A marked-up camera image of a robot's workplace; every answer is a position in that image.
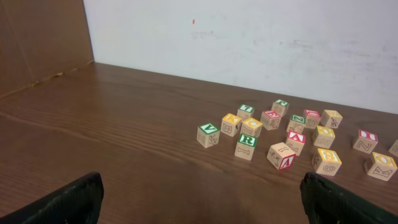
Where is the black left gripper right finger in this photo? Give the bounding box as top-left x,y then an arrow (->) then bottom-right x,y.
300,172 -> 397,224

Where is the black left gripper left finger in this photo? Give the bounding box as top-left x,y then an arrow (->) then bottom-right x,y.
1,172 -> 104,224

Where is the yellow o block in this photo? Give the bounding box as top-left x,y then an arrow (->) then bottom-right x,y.
312,126 -> 336,149
364,152 -> 397,181

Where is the green R wooden block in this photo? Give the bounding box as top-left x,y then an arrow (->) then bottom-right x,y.
234,133 -> 257,161

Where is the yellow 8 wooden block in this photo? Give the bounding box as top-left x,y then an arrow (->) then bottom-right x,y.
311,148 -> 342,176

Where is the tilted red A block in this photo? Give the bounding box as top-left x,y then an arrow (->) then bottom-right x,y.
267,142 -> 296,170

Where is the red A block upright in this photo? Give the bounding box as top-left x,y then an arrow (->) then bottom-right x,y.
285,131 -> 306,156

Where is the red I wooden block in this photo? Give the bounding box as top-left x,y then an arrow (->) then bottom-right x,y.
353,129 -> 378,154

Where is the green Z wooden block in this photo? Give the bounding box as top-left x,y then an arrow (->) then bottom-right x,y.
286,114 -> 306,134

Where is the yellow block back row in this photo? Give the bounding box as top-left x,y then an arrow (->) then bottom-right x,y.
320,110 -> 343,129

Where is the blue 2 wooden block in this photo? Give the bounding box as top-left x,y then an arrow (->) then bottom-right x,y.
389,140 -> 398,157

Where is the red U block back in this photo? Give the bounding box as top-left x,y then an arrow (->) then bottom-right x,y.
303,110 -> 321,129

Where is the red E wooden block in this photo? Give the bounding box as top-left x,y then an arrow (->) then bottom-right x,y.
261,110 -> 281,131

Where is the green J block back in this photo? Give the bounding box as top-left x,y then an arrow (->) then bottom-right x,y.
271,100 -> 290,116

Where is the yellow C wooden block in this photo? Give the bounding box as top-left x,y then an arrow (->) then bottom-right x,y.
241,118 -> 263,138

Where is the green 7 wooden block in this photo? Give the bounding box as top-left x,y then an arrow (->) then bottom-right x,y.
237,104 -> 254,119

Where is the yellow wooden block left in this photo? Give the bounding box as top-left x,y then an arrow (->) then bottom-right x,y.
221,113 -> 242,137

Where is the green V wooden block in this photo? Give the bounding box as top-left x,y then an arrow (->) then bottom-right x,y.
197,123 -> 220,148

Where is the brown cardboard panel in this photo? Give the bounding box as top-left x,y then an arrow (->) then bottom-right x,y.
1,0 -> 94,96

